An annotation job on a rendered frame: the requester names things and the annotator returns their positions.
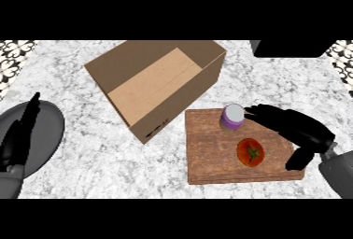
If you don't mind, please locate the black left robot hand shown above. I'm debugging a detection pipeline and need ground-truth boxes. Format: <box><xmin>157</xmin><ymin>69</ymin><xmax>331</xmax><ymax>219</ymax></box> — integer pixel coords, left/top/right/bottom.
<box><xmin>0</xmin><ymin>91</ymin><xmax>42</xmax><ymax>174</ymax></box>

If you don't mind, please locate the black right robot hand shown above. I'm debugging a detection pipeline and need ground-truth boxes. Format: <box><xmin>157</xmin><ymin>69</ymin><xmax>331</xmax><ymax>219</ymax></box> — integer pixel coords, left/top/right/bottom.
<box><xmin>242</xmin><ymin>104</ymin><xmax>338</xmax><ymax>172</ymax></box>

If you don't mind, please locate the red tomato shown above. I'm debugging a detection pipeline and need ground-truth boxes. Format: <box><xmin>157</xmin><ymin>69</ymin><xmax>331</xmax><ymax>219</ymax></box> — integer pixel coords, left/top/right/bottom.
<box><xmin>237</xmin><ymin>137</ymin><xmax>266</xmax><ymax>168</ymax></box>

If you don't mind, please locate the brown wooden cutting board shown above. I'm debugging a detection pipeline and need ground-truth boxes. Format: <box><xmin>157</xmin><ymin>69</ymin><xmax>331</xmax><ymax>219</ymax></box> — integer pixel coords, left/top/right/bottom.
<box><xmin>183</xmin><ymin>107</ymin><xmax>306</xmax><ymax>186</ymax></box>

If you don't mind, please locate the brown cardboard box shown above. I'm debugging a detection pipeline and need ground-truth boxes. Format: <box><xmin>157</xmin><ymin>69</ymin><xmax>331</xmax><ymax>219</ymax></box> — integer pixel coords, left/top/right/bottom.
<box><xmin>83</xmin><ymin>39</ymin><xmax>229</xmax><ymax>145</ymax></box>

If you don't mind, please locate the grey round plate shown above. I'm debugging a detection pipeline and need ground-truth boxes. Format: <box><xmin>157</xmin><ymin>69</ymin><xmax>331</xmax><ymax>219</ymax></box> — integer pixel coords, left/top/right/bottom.
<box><xmin>0</xmin><ymin>100</ymin><xmax>67</xmax><ymax>179</ymax></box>

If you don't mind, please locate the purple can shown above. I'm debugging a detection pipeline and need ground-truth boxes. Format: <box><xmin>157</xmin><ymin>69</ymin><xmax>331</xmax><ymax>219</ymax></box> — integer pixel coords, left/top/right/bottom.
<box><xmin>219</xmin><ymin>103</ymin><xmax>247</xmax><ymax>132</ymax></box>

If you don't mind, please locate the black appliance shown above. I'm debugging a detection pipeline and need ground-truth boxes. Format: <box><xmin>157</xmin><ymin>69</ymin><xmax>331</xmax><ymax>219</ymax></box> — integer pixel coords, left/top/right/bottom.
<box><xmin>250</xmin><ymin>39</ymin><xmax>340</xmax><ymax>59</ymax></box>

